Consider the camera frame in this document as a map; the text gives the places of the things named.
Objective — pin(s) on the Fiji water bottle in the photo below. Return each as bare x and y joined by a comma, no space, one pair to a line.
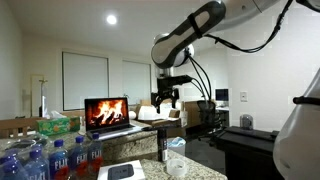
12,169
95,154
58,161
78,159
37,166

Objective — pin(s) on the ceiling light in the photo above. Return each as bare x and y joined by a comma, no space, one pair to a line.
111,19

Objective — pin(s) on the black cabinet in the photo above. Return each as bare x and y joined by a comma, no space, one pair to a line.
248,154

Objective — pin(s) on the clear seal tape roll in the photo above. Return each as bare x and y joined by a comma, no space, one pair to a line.
176,167

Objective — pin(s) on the window blind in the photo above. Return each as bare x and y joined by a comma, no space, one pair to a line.
84,76
136,81

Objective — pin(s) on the left window blind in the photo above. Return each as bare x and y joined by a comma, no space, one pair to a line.
84,76

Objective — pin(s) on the computer monitor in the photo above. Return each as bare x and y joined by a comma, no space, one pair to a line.
221,95

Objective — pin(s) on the open laptop showing fire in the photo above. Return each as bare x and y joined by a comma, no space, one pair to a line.
109,117

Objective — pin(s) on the black office chair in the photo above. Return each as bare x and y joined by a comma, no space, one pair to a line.
207,113

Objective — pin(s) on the green tissue box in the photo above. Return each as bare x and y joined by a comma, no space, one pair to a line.
55,126

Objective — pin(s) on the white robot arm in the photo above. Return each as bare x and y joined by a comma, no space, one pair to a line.
296,152

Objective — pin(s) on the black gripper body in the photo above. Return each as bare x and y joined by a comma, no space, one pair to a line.
166,88

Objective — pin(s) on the right window blind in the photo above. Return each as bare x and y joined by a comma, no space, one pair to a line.
136,81

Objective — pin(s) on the wooden chair back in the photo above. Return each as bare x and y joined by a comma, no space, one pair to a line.
13,126

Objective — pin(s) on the wall light switch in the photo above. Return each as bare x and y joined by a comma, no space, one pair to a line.
243,96

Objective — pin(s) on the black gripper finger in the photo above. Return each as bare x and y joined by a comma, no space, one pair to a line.
157,106
174,101

